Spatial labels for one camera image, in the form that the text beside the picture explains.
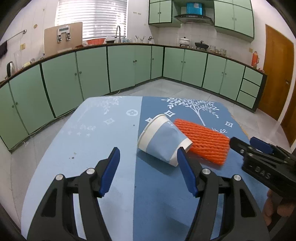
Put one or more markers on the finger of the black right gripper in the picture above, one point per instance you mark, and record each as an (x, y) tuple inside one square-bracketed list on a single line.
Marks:
[(261, 144), (240, 148)]

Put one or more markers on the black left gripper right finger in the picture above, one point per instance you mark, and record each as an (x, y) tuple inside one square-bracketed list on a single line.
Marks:
[(226, 209)]

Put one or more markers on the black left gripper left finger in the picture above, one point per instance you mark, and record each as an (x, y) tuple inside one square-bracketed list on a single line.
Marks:
[(70, 210)]

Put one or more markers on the orange foam net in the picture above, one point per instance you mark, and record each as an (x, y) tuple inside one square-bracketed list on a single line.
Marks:
[(208, 144)]

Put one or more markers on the blue white paper cup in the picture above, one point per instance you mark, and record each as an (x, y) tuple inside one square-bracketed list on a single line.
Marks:
[(161, 139)]

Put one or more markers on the green lower kitchen cabinets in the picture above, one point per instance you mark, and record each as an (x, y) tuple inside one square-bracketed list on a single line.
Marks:
[(50, 88)]

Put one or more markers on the green kitchen cabinets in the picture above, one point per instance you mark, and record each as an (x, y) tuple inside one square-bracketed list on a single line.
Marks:
[(50, 88), (233, 18)]

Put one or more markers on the green upper kitchen cabinets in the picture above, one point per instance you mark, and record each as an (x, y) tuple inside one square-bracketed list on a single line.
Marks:
[(233, 18)]

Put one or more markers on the person's right hand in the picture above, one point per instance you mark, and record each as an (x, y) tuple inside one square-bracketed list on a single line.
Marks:
[(284, 209)]

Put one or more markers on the brown wooden door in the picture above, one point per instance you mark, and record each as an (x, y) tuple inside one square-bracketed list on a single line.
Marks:
[(288, 123), (278, 66)]

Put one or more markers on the red thermos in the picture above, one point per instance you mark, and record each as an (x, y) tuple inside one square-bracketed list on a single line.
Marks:
[(255, 59)]

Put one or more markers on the black wok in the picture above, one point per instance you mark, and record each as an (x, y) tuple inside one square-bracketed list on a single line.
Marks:
[(201, 46)]

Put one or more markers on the white cooking pot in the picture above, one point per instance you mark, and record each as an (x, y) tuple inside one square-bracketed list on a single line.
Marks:
[(184, 42)]

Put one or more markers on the black range hood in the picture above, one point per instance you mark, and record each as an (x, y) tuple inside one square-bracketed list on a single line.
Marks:
[(197, 19)]

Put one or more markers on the blue box above hood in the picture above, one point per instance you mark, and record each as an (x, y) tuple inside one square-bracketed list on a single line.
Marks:
[(195, 8)]

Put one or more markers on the silver sink faucet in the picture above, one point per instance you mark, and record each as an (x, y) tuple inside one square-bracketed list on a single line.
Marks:
[(118, 34)]

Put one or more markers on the brown cardboard box on counter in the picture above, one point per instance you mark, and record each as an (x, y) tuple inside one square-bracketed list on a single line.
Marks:
[(62, 38)]

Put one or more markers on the red basin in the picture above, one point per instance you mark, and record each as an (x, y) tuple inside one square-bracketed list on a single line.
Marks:
[(98, 41)]

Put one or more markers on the white window blinds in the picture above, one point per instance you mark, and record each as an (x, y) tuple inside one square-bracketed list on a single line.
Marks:
[(99, 18)]

